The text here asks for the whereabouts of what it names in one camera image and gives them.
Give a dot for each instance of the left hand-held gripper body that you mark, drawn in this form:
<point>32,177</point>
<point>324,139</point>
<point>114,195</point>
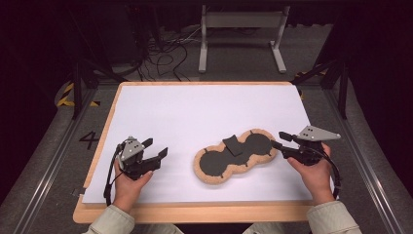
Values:
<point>136,162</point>

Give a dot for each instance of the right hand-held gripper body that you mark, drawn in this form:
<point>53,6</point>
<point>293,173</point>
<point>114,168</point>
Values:
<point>308,151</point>

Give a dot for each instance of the tan plush-rimmed pad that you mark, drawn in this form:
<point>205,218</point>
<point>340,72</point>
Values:
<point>227,161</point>

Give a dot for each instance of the person's right hand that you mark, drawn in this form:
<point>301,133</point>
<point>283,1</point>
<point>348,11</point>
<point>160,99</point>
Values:
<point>315,177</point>

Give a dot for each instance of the person's left hand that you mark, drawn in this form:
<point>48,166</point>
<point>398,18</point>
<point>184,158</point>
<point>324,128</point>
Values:
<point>130,190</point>

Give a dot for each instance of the dark square flap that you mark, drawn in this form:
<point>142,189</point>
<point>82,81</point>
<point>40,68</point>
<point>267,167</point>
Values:
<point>233,145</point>

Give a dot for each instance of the black metal stand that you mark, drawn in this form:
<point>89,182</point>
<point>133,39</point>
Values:
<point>78,81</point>
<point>341,84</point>

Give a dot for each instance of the yellow black floor tape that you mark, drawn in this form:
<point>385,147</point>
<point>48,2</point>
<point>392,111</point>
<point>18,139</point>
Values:
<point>66,99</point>

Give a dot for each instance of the black equipment box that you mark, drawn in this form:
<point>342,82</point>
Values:
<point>125,35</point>

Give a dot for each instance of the white metal stand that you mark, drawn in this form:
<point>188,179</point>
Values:
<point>240,19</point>

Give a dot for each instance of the aluminium rail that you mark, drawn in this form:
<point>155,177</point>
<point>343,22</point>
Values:
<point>367,162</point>
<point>55,162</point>

